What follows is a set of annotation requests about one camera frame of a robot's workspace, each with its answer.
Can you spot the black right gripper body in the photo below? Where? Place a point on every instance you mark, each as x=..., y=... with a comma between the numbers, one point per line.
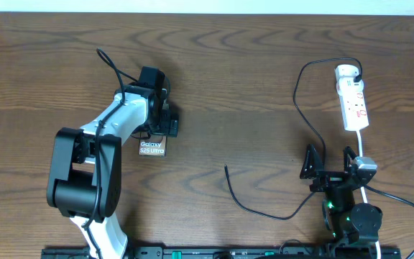
x=329, y=180

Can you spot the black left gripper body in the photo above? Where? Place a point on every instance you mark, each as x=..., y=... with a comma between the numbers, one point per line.
x=172, y=122

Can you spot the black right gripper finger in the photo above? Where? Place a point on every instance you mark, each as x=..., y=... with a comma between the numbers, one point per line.
x=312, y=165
x=349, y=155

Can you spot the gold Galaxy smartphone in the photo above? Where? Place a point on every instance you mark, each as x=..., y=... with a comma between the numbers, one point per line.
x=156, y=146

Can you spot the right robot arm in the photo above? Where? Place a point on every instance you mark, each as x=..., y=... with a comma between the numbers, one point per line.
x=355, y=225

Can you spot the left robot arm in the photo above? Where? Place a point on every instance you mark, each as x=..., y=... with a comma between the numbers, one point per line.
x=84, y=183

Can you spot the white plug adapter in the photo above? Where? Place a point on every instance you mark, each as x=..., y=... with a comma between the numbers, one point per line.
x=346, y=70

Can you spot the white power strip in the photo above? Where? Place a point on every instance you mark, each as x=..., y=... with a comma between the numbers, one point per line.
x=353, y=107

